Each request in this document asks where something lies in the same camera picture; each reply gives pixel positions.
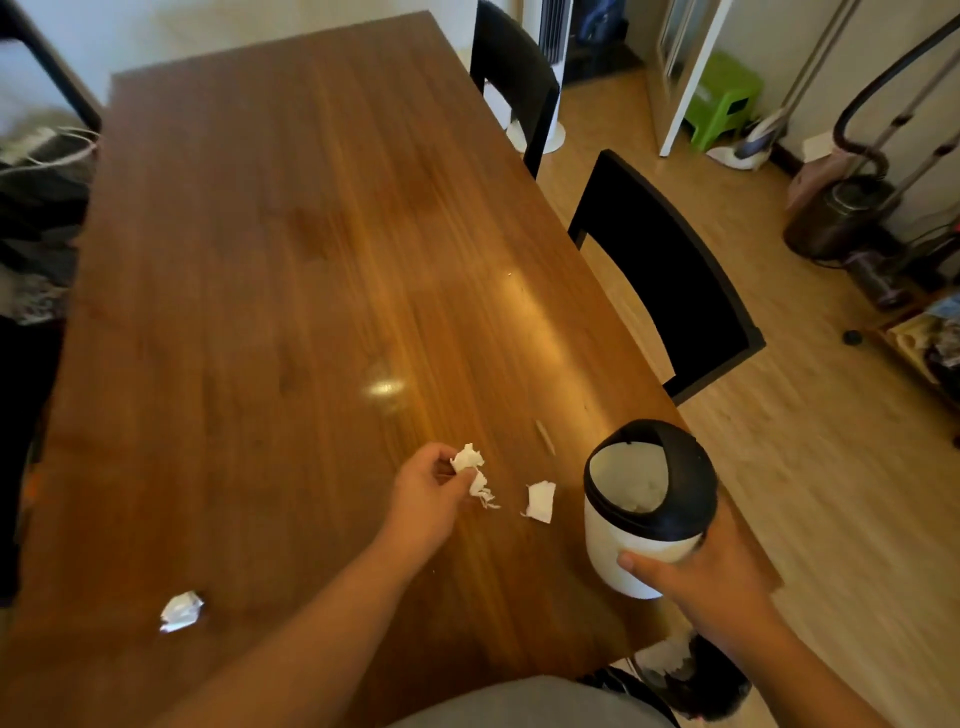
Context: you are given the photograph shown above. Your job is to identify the white door panel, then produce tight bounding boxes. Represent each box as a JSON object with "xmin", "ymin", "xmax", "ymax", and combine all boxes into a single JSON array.
[{"xmin": 646, "ymin": 0, "xmax": 736, "ymax": 159}]

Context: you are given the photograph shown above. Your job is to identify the torn white tissue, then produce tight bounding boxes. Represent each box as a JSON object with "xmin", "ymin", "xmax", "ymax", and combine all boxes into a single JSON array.
[{"xmin": 450, "ymin": 443, "xmax": 501, "ymax": 511}]

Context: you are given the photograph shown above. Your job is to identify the white tower fan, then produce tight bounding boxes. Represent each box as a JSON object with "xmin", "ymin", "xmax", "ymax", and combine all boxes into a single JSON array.
[{"xmin": 483, "ymin": 0, "xmax": 576, "ymax": 156}]

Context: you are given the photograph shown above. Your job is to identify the wooden tray with clutter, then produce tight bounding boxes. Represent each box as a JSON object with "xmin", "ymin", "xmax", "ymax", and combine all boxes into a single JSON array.
[{"xmin": 870, "ymin": 292, "xmax": 960, "ymax": 412}]

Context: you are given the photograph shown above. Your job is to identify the person's left forearm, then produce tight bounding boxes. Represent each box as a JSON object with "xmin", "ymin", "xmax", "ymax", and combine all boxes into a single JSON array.
[{"xmin": 150, "ymin": 534, "xmax": 445, "ymax": 728}]

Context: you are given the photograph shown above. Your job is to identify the black chair frame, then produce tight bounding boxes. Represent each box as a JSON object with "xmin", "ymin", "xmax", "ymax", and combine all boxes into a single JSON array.
[{"xmin": 0, "ymin": 0, "xmax": 105, "ymax": 136}]

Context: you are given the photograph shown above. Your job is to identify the person's left hand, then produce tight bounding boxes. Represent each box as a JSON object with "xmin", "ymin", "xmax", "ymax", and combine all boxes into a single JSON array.
[{"xmin": 381, "ymin": 442, "xmax": 478, "ymax": 562}]

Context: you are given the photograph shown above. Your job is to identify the green plastic stool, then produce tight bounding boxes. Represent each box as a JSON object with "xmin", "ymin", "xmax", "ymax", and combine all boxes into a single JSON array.
[{"xmin": 684, "ymin": 51, "xmax": 765, "ymax": 153}]

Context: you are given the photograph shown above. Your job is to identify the pink bag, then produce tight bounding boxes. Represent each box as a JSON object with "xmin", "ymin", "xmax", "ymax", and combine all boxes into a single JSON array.
[{"xmin": 785, "ymin": 147, "xmax": 860, "ymax": 213}]

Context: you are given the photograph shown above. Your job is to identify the white cable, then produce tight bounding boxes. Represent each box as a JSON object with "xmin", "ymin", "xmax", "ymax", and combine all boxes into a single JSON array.
[{"xmin": 0, "ymin": 124, "xmax": 102, "ymax": 178}]

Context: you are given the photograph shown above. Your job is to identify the black dining chair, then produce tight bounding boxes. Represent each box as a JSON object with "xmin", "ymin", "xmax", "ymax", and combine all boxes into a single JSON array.
[
  {"xmin": 567, "ymin": 148, "xmax": 768, "ymax": 407},
  {"xmin": 469, "ymin": 0, "xmax": 562, "ymax": 180}
]

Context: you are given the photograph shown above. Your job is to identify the dark garment steamer with hose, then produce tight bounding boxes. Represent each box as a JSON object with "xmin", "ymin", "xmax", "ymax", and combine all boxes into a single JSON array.
[{"xmin": 782, "ymin": 13, "xmax": 960, "ymax": 264}]

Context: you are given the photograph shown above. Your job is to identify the white steam mop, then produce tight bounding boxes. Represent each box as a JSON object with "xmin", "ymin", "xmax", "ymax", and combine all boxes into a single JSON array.
[{"xmin": 705, "ymin": 0, "xmax": 864, "ymax": 172}]

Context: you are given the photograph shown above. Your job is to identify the white bin with black lid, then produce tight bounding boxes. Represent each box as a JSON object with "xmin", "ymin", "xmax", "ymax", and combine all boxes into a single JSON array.
[{"xmin": 582, "ymin": 419, "xmax": 720, "ymax": 601}]

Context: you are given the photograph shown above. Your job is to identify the person's right forearm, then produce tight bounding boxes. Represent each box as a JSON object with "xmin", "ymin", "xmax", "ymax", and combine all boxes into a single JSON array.
[{"xmin": 705, "ymin": 600, "xmax": 897, "ymax": 728}]

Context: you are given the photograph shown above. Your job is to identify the crumpled white tissue ball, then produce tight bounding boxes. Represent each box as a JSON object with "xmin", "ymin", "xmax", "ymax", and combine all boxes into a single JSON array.
[{"xmin": 159, "ymin": 591, "xmax": 205, "ymax": 635}]

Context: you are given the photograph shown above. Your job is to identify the person's grey shorts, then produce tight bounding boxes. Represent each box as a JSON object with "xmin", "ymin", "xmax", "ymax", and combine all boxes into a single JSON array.
[{"xmin": 386, "ymin": 675, "xmax": 676, "ymax": 728}]

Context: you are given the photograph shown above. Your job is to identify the person's right hand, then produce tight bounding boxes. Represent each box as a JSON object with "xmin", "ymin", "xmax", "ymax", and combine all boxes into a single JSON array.
[{"xmin": 616, "ymin": 501, "xmax": 783, "ymax": 661}]

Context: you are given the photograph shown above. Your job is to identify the pile of dark clothes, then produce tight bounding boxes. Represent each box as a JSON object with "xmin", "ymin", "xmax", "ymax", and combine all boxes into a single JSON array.
[{"xmin": 0, "ymin": 112, "xmax": 99, "ymax": 327}]

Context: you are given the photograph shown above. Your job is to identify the black and white bag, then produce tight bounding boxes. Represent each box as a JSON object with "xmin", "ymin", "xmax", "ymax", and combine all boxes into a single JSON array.
[{"xmin": 577, "ymin": 628, "xmax": 753, "ymax": 725}]

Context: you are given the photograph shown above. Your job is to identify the dark blue bag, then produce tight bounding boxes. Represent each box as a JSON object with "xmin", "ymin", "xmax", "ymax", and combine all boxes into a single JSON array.
[{"xmin": 573, "ymin": 0, "xmax": 628, "ymax": 48}]

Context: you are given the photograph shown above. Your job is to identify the flat crumpled white tissue piece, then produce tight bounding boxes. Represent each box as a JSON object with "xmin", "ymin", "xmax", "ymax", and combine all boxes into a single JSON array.
[{"xmin": 521, "ymin": 480, "xmax": 558, "ymax": 525}]

